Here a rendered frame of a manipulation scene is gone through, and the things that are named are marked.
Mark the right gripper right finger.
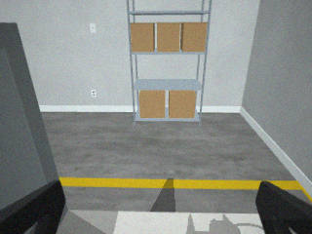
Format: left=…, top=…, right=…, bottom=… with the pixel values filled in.
left=255, top=181, right=312, bottom=234

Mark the grey panel wall with slot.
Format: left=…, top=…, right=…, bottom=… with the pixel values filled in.
left=0, top=22, right=59, bottom=210

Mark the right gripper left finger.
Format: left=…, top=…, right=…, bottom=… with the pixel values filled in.
left=0, top=180, right=65, bottom=234

